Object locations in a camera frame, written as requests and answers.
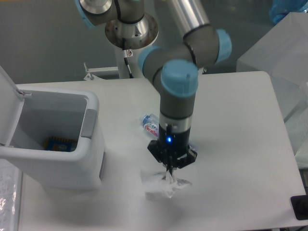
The white trash can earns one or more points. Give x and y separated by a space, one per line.
51 134

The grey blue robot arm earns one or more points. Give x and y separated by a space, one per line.
174 72

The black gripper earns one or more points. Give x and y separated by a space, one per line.
172 149

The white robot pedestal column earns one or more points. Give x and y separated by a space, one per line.
127 62

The clear plastic water bottle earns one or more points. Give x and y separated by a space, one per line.
150 123

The white plastic wrapper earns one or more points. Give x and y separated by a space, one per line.
156 187

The black device at edge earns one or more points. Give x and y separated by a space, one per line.
300 206

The blue yellow snack packet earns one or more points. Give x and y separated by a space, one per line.
60 144

